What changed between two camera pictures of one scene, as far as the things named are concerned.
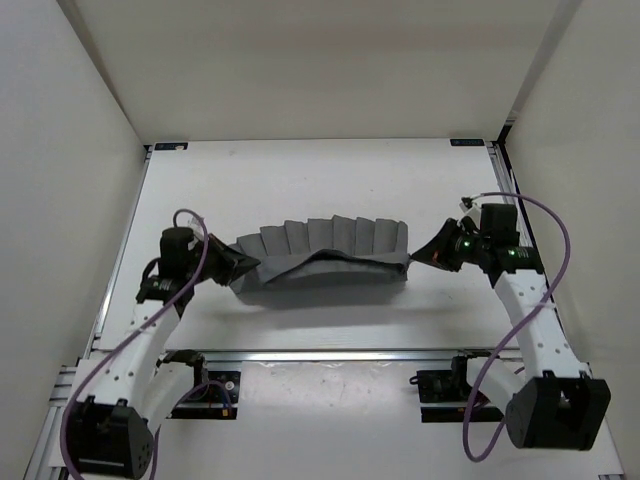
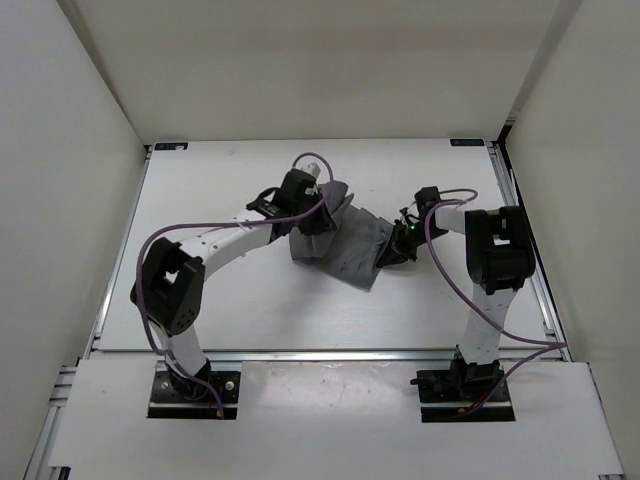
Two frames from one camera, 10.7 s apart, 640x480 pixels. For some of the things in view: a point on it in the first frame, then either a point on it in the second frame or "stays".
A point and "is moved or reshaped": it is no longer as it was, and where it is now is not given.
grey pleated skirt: (325, 250) is moved or reshaped
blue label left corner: (171, 146) stays
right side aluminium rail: (526, 227) stays
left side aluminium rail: (122, 232) stays
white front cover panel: (349, 419) stays
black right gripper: (437, 250) -> (396, 251)
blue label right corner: (476, 142) stays
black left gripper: (233, 264) -> (323, 223)
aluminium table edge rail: (241, 355) stays
